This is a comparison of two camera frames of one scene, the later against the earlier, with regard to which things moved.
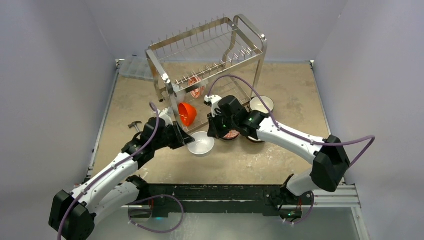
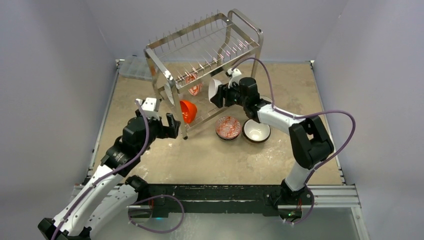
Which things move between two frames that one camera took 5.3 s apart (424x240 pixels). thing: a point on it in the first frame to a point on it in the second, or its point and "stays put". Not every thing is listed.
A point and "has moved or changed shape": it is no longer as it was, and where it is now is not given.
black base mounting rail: (164, 200) stays put
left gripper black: (181, 138) to (173, 125)
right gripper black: (214, 127) to (227, 95)
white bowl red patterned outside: (202, 144) to (213, 87)
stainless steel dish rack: (209, 69) stays put
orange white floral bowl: (197, 93) has moved or changed shape
